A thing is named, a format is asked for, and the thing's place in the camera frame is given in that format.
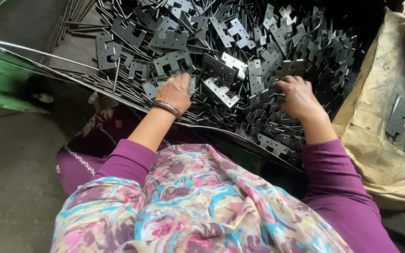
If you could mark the pile of metal hinge plates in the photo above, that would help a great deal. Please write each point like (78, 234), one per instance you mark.
(272, 56)

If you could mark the grey hinge plate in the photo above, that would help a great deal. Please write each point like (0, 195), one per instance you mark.
(192, 86)
(397, 117)

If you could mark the purple long-sleeved top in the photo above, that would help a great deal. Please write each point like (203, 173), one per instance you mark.
(339, 196)

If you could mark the person's left fingers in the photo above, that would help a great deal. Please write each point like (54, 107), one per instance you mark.
(179, 80)

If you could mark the green metal machine frame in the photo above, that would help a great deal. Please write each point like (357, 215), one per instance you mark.
(2, 77)

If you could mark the curved sheet metal tray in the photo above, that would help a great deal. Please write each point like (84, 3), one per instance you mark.
(244, 154)

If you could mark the tan burlap sack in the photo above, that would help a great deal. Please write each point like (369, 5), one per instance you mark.
(374, 147)

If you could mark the crumpled grey rag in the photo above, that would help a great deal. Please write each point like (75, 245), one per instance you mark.
(100, 102)

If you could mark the purple embroidered cloth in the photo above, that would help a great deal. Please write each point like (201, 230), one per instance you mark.
(83, 165)

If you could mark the floral patterned scarf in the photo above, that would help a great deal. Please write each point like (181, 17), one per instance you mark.
(188, 207)

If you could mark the person's right fingers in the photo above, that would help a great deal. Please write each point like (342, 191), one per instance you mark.
(294, 82)

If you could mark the person's left hand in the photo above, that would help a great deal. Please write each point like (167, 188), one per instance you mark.
(174, 95)

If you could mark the small plastic scrap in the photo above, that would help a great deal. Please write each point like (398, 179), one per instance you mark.
(42, 97)

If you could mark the pile of thin metal pins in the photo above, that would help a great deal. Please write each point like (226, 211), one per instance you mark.
(132, 91)

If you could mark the person's right hand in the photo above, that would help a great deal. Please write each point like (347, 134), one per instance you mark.
(299, 100)

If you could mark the brown metal bangle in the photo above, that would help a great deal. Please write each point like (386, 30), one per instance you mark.
(167, 108)

